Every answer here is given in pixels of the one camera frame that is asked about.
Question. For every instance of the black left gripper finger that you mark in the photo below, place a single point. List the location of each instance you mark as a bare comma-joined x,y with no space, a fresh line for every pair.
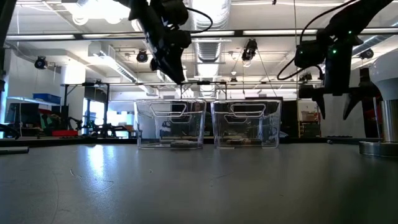
172,65

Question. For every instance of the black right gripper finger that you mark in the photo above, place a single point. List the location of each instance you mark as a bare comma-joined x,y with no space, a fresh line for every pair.
356,101
321,102

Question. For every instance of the clear plastic bin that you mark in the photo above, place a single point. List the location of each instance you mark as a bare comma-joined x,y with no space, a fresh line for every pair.
245,127
169,127

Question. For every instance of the black background robot arm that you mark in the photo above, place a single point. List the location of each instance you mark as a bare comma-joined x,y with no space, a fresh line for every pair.
99,128

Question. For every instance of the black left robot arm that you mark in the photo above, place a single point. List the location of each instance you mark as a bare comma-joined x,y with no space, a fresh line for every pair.
174,12

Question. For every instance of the person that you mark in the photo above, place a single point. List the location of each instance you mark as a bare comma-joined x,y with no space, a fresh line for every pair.
198,107

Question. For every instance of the red tray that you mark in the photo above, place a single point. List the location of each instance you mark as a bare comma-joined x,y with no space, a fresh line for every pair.
65,133

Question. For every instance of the green background object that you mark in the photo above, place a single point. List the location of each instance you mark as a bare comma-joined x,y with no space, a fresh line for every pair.
46,123

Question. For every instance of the white background table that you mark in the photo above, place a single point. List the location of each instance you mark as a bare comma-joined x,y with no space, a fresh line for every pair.
25,100

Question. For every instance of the marker at left edge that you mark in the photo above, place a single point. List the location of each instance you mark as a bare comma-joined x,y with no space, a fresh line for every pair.
14,150

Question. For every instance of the metal rack post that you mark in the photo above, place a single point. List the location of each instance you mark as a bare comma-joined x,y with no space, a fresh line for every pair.
376,118

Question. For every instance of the black background workstation frame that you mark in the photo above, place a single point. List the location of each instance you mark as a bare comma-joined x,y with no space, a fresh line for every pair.
202,82

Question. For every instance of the silver ribbed ceiling duct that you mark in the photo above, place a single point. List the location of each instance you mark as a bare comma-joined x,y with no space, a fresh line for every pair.
210,53

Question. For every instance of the white rectangular air duct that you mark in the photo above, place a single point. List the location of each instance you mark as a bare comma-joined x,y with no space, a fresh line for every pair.
109,59

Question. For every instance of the black overhead frame beam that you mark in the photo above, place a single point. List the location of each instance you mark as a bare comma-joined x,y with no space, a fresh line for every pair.
239,32

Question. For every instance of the black table edge rail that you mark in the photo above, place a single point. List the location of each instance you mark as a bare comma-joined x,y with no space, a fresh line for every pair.
46,141

